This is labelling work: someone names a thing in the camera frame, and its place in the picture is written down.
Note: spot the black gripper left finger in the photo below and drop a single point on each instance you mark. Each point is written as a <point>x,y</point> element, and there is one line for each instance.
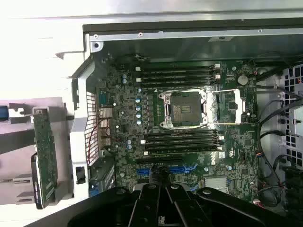
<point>146,203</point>

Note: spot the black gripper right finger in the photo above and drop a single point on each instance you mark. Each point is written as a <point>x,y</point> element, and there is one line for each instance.
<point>189,208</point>

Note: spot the silver chipset heatsink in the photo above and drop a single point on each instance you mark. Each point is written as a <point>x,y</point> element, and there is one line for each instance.
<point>215,184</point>

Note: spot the blue expansion slot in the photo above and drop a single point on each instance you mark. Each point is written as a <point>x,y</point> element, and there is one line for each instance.
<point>176,170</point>

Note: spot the long black expansion slot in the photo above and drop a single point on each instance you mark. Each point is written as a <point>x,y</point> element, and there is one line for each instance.
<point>158,161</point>

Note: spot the black RAM slot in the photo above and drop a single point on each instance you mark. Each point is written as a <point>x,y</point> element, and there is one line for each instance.
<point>182,140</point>
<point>177,81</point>
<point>182,146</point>
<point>177,65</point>
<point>182,152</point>
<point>182,135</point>
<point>177,75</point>
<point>177,70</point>

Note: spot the black rear latch block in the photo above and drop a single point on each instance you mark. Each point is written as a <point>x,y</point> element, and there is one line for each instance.
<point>80,175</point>

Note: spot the green motherboard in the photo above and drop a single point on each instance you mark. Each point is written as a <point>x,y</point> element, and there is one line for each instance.
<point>236,146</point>

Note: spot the metal socket locking lever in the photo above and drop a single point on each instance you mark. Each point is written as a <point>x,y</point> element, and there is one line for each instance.
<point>227,123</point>
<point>225,90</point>

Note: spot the metal CPU socket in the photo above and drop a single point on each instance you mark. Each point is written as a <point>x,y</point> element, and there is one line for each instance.
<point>183,110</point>

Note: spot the black and grey PC case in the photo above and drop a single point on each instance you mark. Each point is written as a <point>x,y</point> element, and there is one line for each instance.
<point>80,123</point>

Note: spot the metal socket cover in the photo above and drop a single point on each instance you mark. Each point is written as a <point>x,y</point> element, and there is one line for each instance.
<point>237,106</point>

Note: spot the silver coin battery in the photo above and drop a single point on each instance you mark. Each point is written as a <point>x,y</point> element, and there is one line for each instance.
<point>242,80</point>

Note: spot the metal drive cage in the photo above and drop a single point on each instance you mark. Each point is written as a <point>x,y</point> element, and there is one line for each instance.
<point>294,113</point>

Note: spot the grey parts rack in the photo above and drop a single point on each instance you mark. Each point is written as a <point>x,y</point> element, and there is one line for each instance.
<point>16,139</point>

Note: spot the hard disk with blue bracket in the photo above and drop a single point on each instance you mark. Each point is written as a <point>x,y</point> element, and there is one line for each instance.
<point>3,115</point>

